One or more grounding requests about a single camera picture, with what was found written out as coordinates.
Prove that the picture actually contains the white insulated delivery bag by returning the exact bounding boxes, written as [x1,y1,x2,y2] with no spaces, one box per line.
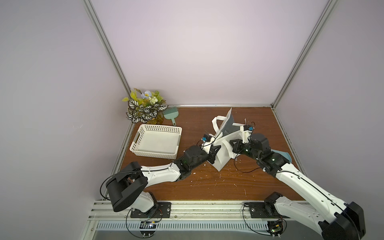
[203,108,245,172]

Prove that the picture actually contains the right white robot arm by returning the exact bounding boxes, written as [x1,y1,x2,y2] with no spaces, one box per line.
[230,134,366,240]

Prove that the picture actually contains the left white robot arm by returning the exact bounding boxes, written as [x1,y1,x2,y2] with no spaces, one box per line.
[105,146,221,215]

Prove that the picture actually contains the teal dustpan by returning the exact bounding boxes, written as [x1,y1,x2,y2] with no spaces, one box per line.
[272,150,292,163]

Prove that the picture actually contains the white perforated plastic basket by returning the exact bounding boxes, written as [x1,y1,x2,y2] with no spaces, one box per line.
[130,124,182,160]

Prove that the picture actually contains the artificial plant with striped leaves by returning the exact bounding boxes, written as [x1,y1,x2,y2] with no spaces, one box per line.
[122,89,168,125]

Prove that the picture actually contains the right circuit board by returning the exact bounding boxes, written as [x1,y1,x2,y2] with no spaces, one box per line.
[267,220,285,238]

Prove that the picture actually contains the circuit board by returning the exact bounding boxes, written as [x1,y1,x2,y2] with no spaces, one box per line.
[139,221,158,239]
[267,220,285,238]

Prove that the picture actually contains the left circuit board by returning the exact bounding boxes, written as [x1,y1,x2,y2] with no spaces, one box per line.
[139,221,158,239]

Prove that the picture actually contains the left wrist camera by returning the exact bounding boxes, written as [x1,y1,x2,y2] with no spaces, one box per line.
[201,134,216,149]

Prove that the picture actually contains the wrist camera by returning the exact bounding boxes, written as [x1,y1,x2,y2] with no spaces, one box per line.
[240,125,254,144]
[201,134,216,149]

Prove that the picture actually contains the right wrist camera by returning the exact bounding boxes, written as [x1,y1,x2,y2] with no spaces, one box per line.
[240,125,254,144]

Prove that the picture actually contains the aluminium mounting rail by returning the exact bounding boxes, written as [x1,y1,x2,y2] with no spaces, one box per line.
[82,201,310,239]

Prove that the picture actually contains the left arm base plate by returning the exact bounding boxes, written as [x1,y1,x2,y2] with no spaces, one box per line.
[130,202,172,219]

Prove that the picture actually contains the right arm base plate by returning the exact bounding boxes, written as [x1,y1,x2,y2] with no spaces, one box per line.
[245,202,281,219]

